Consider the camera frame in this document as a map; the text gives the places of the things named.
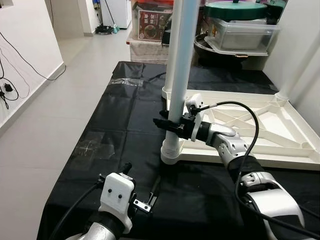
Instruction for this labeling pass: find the white plastic table leg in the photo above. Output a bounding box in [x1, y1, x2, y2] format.
[160, 0, 201, 166]
[275, 25, 320, 101]
[162, 15, 177, 101]

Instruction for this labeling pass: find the cream plastic table top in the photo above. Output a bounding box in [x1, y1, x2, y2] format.
[161, 89, 320, 172]

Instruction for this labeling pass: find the clear tape patch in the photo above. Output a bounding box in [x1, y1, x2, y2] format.
[110, 77, 146, 87]
[75, 131, 116, 161]

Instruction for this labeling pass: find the black tablecloth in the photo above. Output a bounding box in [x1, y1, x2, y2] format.
[37, 61, 320, 240]

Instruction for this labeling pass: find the black round basin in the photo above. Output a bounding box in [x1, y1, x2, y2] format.
[194, 35, 266, 66]

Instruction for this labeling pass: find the black bag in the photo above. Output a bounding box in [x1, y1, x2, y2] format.
[162, 0, 221, 48]

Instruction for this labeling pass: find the clear plastic storage box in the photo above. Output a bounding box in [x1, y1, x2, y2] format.
[210, 19, 281, 55]

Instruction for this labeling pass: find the white cabinet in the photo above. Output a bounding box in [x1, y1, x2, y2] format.
[102, 0, 133, 30]

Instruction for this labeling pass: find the dark green round lid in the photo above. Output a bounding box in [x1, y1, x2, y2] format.
[204, 0, 268, 22]

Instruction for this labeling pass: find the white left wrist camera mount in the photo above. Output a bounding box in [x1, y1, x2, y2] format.
[99, 172, 136, 235]

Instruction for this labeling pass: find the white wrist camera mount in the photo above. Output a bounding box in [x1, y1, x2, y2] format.
[184, 93, 205, 141]
[99, 172, 136, 235]

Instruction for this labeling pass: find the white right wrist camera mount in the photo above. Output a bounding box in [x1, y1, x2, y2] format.
[184, 93, 205, 141]

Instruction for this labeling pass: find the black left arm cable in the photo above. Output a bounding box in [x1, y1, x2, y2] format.
[47, 182, 103, 240]

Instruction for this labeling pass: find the thin black wall cable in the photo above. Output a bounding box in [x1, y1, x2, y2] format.
[0, 30, 66, 111]

